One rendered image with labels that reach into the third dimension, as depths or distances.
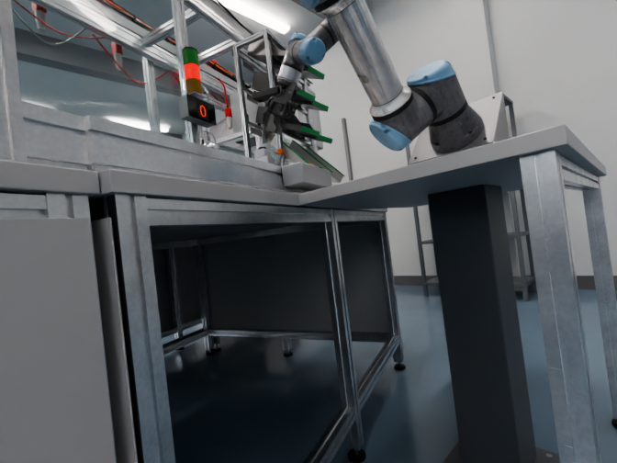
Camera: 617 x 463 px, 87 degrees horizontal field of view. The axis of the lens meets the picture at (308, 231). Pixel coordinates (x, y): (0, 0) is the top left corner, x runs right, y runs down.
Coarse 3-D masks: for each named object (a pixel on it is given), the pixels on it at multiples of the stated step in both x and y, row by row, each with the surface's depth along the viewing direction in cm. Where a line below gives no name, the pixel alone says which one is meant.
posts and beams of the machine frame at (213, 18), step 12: (192, 0) 171; (192, 12) 180; (204, 12) 179; (216, 24) 190; (228, 24) 196; (228, 36) 202; (240, 36) 207; (216, 48) 217; (228, 48) 214; (204, 60) 224; (204, 72) 247; (204, 84) 247; (216, 84) 258; (300, 84) 281; (228, 96) 274; (312, 120) 293
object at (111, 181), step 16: (112, 176) 41; (128, 176) 43; (144, 176) 45; (160, 176) 47; (112, 192) 41; (128, 192) 43; (144, 192) 45; (160, 192) 47; (176, 192) 50; (192, 192) 52; (208, 192) 56; (224, 192) 59; (240, 192) 63; (256, 192) 68; (272, 192) 74; (320, 208) 100; (272, 224) 161; (288, 224) 182; (160, 240) 183; (176, 240) 210
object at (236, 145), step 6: (240, 138) 232; (252, 138) 227; (222, 144) 239; (228, 144) 237; (234, 144) 234; (240, 144) 232; (252, 144) 227; (264, 144) 230; (270, 144) 237; (288, 144) 262; (222, 150) 239; (228, 150) 237; (234, 150) 234; (240, 150) 232; (252, 150) 227; (270, 150) 236; (276, 150) 244; (252, 156) 227; (276, 156) 243; (288, 162) 259
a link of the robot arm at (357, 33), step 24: (312, 0) 65; (336, 0) 65; (360, 0) 68; (336, 24) 71; (360, 24) 70; (360, 48) 73; (384, 48) 75; (360, 72) 78; (384, 72) 77; (384, 96) 81; (408, 96) 81; (384, 120) 84; (408, 120) 84; (384, 144) 93; (408, 144) 89
